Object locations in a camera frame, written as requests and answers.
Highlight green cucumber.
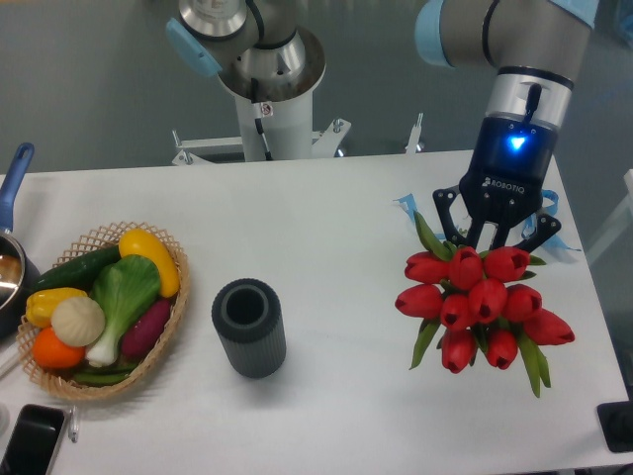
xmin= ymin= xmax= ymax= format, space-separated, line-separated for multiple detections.
xmin=32 ymin=246 xmax=121 ymax=291

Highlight clear pen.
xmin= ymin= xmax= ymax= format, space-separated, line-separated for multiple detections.
xmin=67 ymin=405 xmax=79 ymax=443

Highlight blue handled saucepan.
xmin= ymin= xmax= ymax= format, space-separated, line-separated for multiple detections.
xmin=1 ymin=142 xmax=40 ymax=338

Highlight red tulip bouquet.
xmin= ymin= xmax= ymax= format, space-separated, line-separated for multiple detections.
xmin=395 ymin=212 xmax=576 ymax=396

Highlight blue knotted ribbon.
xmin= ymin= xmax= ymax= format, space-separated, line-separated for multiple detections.
xmin=521 ymin=189 xmax=581 ymax=252

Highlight blue curled ribbon strip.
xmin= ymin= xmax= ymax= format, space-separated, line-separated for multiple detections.
xmin=394 ymin=193 xmax=418 ymax=226

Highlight purple sweet potato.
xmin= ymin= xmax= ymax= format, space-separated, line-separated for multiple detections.
xmin=121 ymin=299 xmax=170 ymax=361

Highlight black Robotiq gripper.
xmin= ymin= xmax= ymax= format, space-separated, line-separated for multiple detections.
xmin=432 ymin=117 xmax=562 ymax=253

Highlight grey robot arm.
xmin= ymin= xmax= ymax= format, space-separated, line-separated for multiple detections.
xmin=165 ymin=1 xmax=597 ymax=254

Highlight orange fruit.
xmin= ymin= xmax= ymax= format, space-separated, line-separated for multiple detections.
xmin=32 ymin=327 xmax=85 ymax=369

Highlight green bok choy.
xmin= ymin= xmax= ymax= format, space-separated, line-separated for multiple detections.
xmin=86 ymin=254 xmax=160 ymax=367

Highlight yellow squash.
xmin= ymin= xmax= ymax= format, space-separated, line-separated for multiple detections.
xmin=118 ymin=228 xmax=180 ymax=298

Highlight dark grey ribbed vase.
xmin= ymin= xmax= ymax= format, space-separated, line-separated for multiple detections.
xmin=212 ymin=278 xmax=287 ymax=379

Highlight white metal frame bracket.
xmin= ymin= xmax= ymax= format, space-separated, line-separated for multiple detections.
xmin=172 ymin=112 xmax=425 ymax=165

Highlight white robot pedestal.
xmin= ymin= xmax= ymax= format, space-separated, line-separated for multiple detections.
xmin=234 ymin=92 xmax=313 ymax=162

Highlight woven wicker basket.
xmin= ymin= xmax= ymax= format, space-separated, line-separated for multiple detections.
xmin=16 ymin=222 xmax=190 ymax=402

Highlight green pea pods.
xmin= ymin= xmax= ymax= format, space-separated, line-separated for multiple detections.
xmin=71 ymin=363 xmax=138 ymax=387

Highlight black device at edge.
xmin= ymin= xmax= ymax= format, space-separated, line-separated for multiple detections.
xmin=596 ymin=401 xmax=632 ymax=453

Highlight black smartphone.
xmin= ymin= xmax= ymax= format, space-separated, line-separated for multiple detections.
xmin=1 ymin=404 xmax=66 ymax=475

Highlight yellow bell pepper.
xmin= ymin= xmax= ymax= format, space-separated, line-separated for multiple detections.
xmin=25 ymin=287 xmax=88 ymax=329

